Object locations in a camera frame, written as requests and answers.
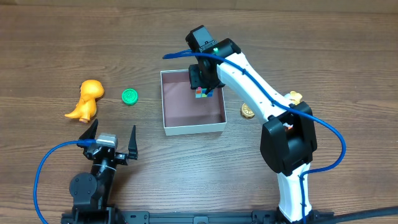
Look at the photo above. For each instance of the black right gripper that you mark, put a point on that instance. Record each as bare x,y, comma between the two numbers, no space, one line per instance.
196,81

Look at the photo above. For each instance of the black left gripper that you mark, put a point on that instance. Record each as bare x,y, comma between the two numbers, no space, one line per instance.
115,156

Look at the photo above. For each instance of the multicolour puzzle cube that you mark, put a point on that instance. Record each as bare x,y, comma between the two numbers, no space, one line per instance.
201,93

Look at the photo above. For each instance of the white cardboard box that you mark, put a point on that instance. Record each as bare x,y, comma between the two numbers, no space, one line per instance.
185,114

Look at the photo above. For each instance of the white duck toy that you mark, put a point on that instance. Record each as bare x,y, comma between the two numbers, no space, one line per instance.
294,97

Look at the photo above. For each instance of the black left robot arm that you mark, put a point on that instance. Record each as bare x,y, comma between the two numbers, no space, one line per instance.
91,190

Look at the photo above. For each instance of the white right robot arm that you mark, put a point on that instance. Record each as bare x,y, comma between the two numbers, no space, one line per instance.
288,140

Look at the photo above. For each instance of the yellow round disc toy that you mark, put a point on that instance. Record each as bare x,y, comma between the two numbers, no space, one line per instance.
246,111

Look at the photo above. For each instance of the green round disc toy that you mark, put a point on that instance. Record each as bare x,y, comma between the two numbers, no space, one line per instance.
130,96

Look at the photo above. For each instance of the orange dinosaur toy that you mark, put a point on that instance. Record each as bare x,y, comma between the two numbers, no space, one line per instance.
85,109

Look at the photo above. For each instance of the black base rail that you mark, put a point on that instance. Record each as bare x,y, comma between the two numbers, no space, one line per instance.
144,217

